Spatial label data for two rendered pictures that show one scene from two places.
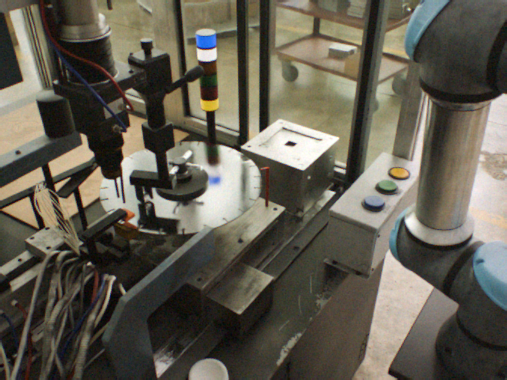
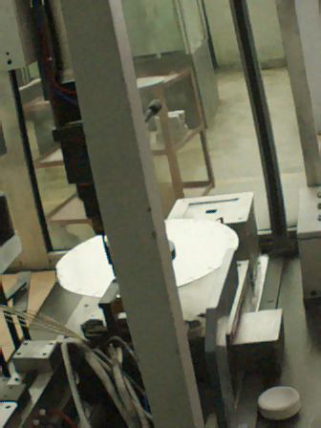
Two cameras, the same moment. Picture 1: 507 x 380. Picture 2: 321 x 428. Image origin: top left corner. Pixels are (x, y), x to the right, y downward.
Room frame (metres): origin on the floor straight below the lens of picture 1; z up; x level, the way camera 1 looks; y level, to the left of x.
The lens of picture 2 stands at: (-0.30, 0.51, 1.43)
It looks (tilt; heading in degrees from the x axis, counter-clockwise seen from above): 19 degrees down; 341
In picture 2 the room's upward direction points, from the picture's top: 11 degrees counter-clockwise
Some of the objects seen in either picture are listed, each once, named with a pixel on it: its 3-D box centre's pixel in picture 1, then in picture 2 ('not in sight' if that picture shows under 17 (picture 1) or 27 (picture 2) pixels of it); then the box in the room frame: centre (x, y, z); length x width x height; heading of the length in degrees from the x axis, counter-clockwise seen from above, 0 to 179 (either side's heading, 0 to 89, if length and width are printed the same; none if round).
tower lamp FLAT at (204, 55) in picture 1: (207, 52); not in sight; (1.17, 0.11, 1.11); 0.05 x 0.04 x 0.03; 55
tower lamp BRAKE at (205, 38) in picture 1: (206, 38); not in sight; (1.17, 0.11, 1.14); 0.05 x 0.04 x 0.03; 55
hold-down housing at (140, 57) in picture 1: (153, 99); not in sight; (0.79, 0.17, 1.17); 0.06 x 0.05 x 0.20; 136
